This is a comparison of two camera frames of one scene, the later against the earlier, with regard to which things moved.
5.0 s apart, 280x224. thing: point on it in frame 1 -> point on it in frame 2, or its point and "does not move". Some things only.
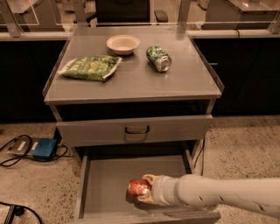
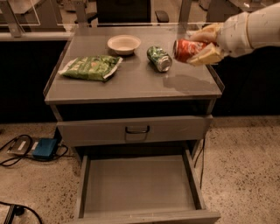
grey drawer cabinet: [133, 101] does not move
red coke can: [137, 187] -> [184, 49]
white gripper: [159, 189] -> [234, 35]
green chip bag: [91, 67] does not move
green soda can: [159, 59] does not move
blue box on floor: [44, 148] does not move
